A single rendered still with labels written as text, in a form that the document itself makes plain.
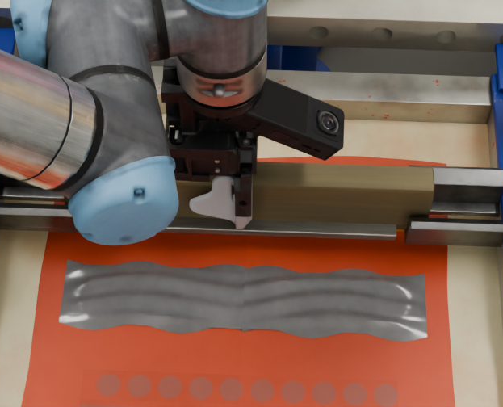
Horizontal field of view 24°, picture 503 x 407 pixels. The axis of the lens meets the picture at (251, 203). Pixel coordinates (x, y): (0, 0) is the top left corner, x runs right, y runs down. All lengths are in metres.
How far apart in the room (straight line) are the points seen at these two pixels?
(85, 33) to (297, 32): 0.46
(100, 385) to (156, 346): 0.07
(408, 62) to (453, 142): 1.28
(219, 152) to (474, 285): 0.32
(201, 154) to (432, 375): 0.31
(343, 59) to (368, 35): 1.26
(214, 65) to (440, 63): 1.66
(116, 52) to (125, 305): 0.38
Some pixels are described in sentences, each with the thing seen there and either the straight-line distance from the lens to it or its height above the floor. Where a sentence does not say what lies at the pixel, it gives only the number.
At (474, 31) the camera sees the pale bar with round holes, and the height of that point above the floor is 1.03.
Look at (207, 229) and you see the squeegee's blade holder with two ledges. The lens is 1.16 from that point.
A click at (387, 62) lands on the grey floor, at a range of 2.54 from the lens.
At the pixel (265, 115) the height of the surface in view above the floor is 1.18.
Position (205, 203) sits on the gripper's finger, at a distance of 1.11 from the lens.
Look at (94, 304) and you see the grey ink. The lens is 1.17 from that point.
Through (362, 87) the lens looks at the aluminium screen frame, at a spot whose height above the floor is 0.99.
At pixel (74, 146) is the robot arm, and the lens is 0.77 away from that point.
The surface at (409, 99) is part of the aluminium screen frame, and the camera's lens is 1.26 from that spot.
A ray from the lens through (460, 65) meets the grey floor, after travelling 2.56.
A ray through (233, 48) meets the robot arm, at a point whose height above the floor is 1.29.
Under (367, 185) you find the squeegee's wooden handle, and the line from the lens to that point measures 1.11.
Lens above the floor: 2.00
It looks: 59 degrees down
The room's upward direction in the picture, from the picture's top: straight up
